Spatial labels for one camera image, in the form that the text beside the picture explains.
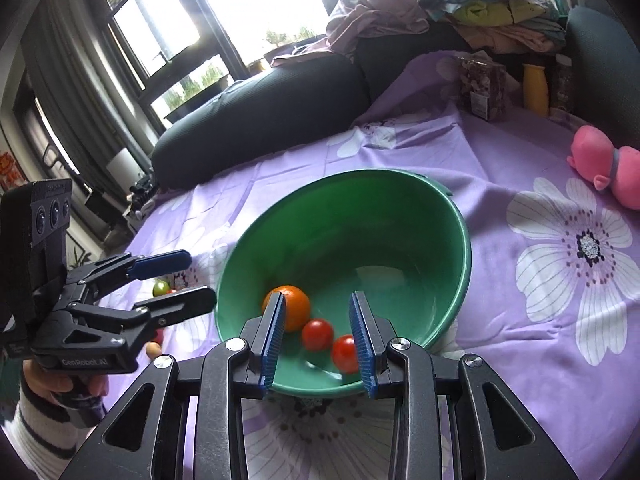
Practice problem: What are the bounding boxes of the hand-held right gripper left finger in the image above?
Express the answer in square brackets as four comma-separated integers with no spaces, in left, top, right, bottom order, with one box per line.
[59,292,288,480]

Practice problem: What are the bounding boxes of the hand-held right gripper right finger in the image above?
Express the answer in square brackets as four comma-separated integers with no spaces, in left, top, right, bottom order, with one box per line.
[348,291,581,480]

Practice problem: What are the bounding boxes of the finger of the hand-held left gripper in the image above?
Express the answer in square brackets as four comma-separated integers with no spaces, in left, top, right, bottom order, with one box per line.
[65,249,193,306]
[50,285,218,354]

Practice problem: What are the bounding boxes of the orange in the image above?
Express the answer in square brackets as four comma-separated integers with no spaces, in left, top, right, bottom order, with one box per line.
[261,285,312,333]

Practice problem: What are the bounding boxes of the green plastic basin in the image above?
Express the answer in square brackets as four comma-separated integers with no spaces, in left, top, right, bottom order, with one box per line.
[215,169,473,398]

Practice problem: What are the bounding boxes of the person's left forearm striped sleeve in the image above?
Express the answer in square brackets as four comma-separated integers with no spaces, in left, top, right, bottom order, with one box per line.
[0,377,103,480]

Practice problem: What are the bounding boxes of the person's left hand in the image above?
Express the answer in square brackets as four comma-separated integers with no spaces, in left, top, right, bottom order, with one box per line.
[21,359,110,412]

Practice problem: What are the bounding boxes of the white container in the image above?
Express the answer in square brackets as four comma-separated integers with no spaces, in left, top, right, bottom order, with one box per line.
[106,147,135,181]

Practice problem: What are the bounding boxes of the grey curtain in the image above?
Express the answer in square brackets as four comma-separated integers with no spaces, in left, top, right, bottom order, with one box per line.
[20,0,156,211]

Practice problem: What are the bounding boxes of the long dark green cushion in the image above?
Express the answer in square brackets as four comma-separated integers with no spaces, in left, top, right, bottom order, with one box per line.
[151,52,373,188]

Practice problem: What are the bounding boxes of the planter with green plants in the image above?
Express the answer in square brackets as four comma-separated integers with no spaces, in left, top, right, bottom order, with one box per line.
[162,55,233,123]

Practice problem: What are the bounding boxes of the purple floral bed sheet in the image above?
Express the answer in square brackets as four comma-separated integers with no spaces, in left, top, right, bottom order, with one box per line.
[100,50,640,480]

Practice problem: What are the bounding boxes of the potted plants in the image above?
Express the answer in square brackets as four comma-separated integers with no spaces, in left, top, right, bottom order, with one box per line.
[260,25,328,63]

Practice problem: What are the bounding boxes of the clear packet of nuts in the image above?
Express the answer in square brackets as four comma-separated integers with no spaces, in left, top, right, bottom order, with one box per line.
[460,55,508,123]

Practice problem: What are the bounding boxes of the yellow bottle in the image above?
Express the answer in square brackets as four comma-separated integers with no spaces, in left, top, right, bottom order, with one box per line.
[522,63,550,116]

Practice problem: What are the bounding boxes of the pink plush toy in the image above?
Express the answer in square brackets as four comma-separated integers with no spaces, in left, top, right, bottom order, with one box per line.
[566,125,640,209]

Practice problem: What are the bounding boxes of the mauve crumpled garment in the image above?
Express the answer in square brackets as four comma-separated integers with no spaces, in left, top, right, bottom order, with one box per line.
[272,0,431,68]

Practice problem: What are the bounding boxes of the dark jar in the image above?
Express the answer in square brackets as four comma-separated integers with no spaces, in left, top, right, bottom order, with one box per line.
[550,55,573,111]

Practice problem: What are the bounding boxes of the peach folded garments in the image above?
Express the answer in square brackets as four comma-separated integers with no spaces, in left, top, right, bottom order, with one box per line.
[460,22,567,54]

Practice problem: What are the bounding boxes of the yellow folded garment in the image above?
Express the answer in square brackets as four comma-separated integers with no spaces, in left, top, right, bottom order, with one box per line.
[454,0,557,27]

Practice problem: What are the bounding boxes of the red wall decoration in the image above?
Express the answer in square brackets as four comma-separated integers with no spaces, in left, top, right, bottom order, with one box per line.
[0,150,23,192]

